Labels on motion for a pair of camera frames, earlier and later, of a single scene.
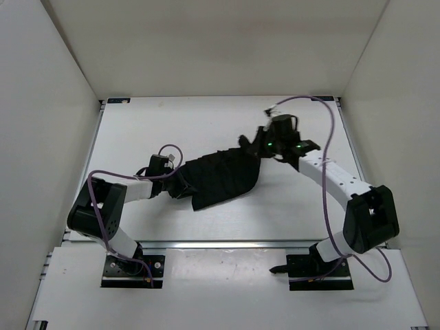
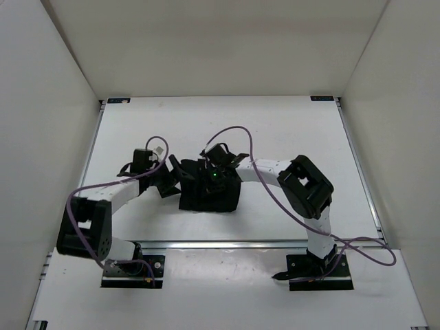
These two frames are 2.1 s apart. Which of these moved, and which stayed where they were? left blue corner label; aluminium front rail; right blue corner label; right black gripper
Moved: right black gripper
Stayed: aluminium front rail; left blue corner label; right blue corner label
